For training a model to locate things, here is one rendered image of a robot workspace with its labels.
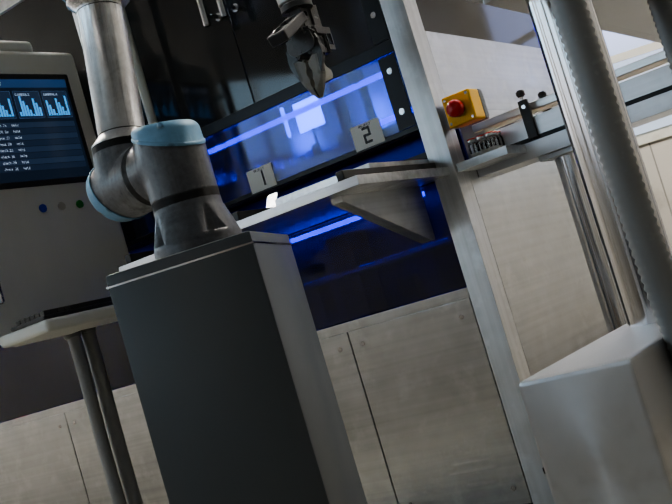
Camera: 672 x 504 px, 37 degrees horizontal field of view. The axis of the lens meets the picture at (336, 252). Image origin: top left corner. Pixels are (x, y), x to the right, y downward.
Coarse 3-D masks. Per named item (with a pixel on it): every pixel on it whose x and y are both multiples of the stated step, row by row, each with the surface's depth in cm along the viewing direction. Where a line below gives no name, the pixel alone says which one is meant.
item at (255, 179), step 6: (270, 162) 261; (258, 168) 264; (264, 168) 262; (270, 168) 261; (246, 174) 266; (252, 174) 265; (258, 174) 264; (264, 174) 263; (270, 174) 262; (252, 180) 265; (258, 180) 264; (270, 180) 262; (252, 186) 265; (258, 186) 264; (264, 186) 263; (270, 186) 262; (252, 192) 265
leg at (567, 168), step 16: (544, 160) 234; (560, 160) 234; (560, 176) 236; (576, 176) 234; (576, 192) 233; (576, 208) 234; (576, 224) 234; (592, 224) 233; (592, 240) 233; (592, 256) 233; (592, 272) 233; (608, 272) 232; (608, 288) 232; (608, 304) 232; (608, 320) 233; (624, 320) 232
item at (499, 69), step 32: (0, 0) 310; (352, 64) 245; (448, 64) 246; (480, 64) 262; (512, 64) 280; (544, 64) 300; (288, 96) 256; (512, 96) 273; (224, 128) 268; (416, 128) 237
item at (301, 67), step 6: (300, 66) 219; (306, 66) 219; (300, 72) 219; (306, 72) 219; (312, 72) 222; (300, 78) 220; (306, 78) 219; (312, 78) 220; (306, 84) 219; (312, 84) 219; (312, 90) 218; (318, 96) 219
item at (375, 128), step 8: (376, 120) 243; (352, 128) 247; (360, 128) 246; (376, 128) 243; (352, 136) 247; (360, 136) 246; (368, 136) 245; (376, 136) 243; (360, 144) 246; (368, 144) 245
